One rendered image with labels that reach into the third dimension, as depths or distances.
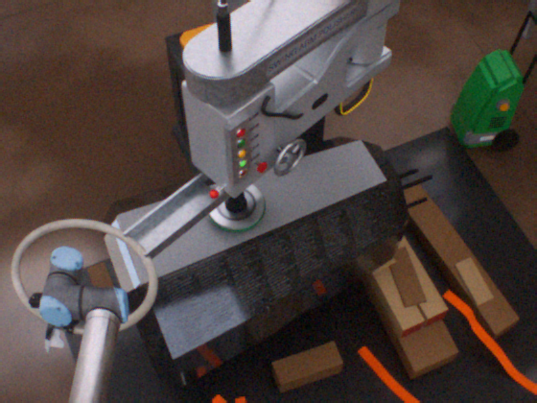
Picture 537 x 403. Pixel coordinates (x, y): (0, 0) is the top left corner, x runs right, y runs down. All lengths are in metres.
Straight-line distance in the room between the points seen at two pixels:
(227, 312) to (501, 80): 1.92
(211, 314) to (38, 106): 2.15
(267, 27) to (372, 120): 2.07
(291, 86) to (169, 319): 0.97
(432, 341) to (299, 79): 1.47
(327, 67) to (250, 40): 0.39
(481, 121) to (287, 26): 1.98
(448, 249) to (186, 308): 1.45
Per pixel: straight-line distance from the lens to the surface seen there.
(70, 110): 4.30
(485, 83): 3.81
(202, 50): 2.06
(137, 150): 4.00
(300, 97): 2.34
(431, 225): 3.60
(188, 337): 2.71
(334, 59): 2.38
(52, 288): 1.82
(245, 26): 2.13
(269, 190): 2.79
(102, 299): 1.76
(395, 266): 3.30
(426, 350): 3.27
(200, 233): 2.69
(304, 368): 3.16
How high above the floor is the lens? 3.09
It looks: 56 degrees down
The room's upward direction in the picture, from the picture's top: straight up
